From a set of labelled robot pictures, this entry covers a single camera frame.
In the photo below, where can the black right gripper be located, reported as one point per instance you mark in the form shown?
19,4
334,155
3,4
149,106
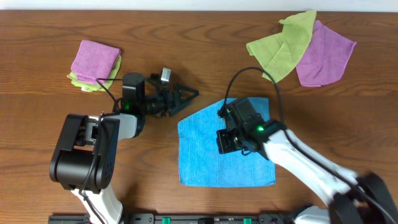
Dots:
222,141

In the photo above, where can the loose green microfiber cloth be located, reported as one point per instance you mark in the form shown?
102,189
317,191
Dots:
279,54

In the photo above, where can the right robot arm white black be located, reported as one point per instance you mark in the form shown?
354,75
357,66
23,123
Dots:
349,197

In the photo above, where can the folded purple cloth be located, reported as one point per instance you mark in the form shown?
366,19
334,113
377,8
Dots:
94,60

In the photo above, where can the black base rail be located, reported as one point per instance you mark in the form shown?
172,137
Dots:
148,218

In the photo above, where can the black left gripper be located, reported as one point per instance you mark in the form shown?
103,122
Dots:
170,100

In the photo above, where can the folded green cloth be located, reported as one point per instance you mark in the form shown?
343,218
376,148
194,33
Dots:
91,85

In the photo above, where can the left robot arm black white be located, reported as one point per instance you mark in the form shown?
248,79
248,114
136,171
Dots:
84,156

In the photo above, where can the loose purple microfiber cloth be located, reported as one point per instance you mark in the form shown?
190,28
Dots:
325,59

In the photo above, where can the blue microfiber cloth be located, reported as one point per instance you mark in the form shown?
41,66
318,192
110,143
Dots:
201,165

